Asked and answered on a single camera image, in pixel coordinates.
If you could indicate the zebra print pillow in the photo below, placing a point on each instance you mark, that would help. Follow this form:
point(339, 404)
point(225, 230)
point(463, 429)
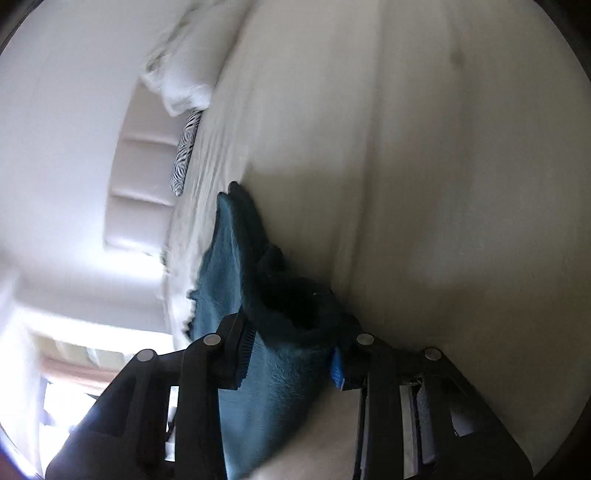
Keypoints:
point(183, 152)

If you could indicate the bed with beige sheet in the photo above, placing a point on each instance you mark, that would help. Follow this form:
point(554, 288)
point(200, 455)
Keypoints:
point(415, 184)

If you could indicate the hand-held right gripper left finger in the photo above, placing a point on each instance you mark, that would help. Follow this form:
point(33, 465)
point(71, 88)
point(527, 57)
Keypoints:
point(231, 357)

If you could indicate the beige padded headboard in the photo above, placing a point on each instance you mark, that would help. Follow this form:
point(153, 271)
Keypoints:
point(138, 184)

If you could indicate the dark teal knit sweater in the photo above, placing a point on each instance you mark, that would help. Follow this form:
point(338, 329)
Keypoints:
point(277, 369)

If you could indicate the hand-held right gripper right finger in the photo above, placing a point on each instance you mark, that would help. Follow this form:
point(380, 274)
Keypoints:
point(339, 369)

